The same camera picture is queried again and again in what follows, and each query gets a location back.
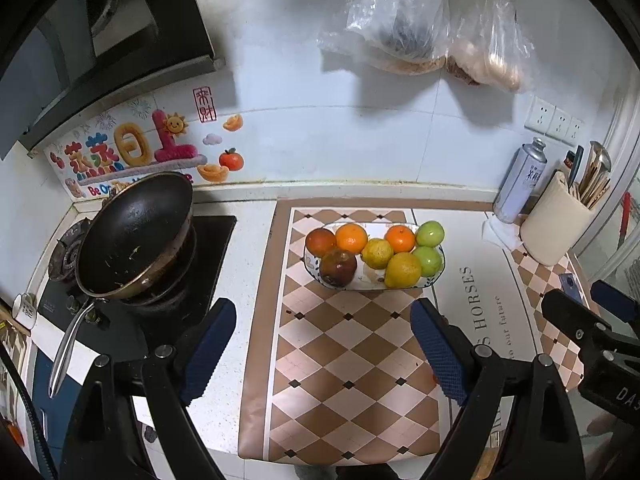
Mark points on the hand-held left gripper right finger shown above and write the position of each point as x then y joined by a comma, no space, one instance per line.
437,352

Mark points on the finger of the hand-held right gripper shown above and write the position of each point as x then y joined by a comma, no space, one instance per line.
575,317
617,300

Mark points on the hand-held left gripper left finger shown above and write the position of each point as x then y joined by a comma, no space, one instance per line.
207,355

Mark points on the large yellow citrus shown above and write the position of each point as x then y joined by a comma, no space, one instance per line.
403,271

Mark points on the green apple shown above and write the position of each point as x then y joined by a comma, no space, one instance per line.
429,261
430,233

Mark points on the glass fruit bowl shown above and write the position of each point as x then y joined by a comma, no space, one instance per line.
370,281

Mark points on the small yellow citrus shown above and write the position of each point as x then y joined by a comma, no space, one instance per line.
377,253

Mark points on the bright orange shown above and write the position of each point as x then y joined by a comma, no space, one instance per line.
351,238
400,238

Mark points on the dark red apple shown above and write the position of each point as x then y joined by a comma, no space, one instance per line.
338,268

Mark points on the dark reddish orange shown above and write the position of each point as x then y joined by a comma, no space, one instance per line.
320,241

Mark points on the person's right hand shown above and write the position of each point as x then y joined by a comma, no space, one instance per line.
607,422

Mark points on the grey smartphone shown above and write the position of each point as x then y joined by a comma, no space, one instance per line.
570,282

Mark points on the checkered printed table mat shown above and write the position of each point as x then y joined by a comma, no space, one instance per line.
350,360

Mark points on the cream utensil holder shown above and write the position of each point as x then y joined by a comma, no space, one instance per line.
555,225

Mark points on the black gas stove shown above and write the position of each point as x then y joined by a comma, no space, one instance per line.
210,250

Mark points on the white tissue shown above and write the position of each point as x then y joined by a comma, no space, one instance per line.
500,232

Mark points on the bundle of wooden chopsticks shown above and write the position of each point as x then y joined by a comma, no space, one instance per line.
595,187

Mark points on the silver spray can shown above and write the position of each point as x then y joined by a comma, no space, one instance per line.
520,185

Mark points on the black frying pan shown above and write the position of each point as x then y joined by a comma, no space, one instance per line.
135,230

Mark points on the blue cabinet door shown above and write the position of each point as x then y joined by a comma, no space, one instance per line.
44,365

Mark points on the small white cup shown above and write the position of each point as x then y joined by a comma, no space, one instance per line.
24,310

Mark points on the plastic bag of eggs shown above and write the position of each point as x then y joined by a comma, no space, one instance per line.
495,55

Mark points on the black range hood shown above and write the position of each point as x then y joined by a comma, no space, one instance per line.
50,60

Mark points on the plastic bag with dark contents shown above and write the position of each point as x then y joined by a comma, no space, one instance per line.
400,20

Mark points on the white wall socket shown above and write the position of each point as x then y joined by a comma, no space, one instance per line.
576,129
541,112
561,122

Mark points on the colourful wall sticker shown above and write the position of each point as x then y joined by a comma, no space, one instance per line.
140,145

